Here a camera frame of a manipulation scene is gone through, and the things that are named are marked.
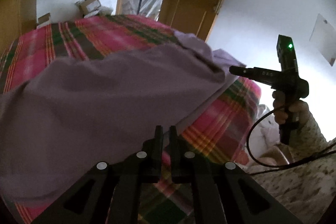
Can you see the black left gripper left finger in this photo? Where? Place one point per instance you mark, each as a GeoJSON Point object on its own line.
{"type": "Point", "coordinates": [109, 192]}

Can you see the patterned right sleeve forearm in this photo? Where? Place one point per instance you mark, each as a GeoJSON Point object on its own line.
{"type": "Point", "coordinates": [308, 140]}

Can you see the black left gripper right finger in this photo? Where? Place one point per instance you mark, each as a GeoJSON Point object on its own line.
{"type": "Point", "coordinates": [223, 193]}

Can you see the red green plaid blanket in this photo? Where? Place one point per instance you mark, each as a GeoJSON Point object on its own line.
{"type": "Point", "coordinates": [219, 133]}

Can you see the purple fleece sweater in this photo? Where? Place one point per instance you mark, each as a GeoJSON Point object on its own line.
{"type": "Point", "coordinates": [74, 114]}

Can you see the wooden wardrobe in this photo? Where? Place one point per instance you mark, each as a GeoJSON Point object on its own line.
{"type": "Point", "coordinates": [17, 17]}

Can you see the person right hand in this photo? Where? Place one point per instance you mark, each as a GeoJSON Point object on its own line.
{"type": "Point", "coordinates": [299, 108]}

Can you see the brown cardboard box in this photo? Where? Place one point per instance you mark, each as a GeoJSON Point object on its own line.
{"type": "Point", "coordinates": [88, 6]}

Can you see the white cardboard box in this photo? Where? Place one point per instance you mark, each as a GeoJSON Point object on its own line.
{"type": "Point", "coordinates": [44, 20]}

